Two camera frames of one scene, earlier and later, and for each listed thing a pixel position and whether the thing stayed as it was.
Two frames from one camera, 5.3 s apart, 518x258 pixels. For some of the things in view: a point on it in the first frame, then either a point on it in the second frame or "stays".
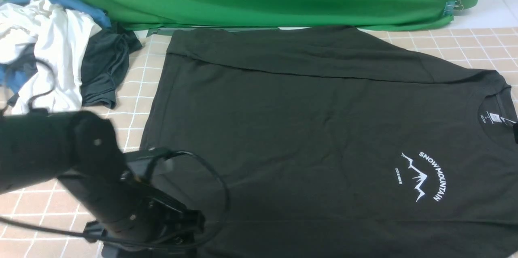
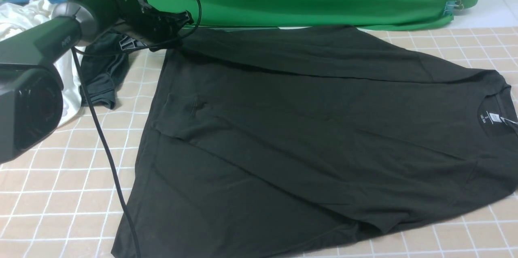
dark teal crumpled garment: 104,69 stays
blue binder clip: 451,6 stays
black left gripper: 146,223 -> 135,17
